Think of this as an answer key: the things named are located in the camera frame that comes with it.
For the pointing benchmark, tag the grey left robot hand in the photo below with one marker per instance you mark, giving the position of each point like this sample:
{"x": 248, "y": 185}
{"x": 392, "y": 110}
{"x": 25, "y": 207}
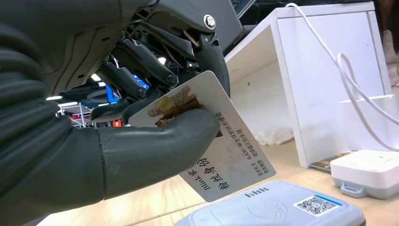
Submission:
{"x": 78, "y": 37}

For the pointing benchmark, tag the white ID card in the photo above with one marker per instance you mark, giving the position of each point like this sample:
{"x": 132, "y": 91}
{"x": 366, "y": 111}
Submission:
{"x": 240, "y": 149}

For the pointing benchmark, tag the colourful printed card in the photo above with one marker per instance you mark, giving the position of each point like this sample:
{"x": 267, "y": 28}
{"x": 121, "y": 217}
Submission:
{"x": 324, "y": 163}

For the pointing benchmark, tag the guest person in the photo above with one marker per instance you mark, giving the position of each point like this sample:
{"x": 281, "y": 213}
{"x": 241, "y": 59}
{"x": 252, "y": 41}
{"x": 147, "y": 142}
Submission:
{"x": 391, "y": 18}

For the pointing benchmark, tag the crumpled clear plastic bag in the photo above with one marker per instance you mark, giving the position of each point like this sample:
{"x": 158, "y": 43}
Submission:
{"x": 274, "y": 137}

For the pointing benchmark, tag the white desk shelf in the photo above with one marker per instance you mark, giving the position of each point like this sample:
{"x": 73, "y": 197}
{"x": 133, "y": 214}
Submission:
{"x": 311, "y": 93}

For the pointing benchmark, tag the white power strip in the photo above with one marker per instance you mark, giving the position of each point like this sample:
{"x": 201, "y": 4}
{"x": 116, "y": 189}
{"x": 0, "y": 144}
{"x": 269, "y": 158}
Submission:
{"x": 367, "y": 171}

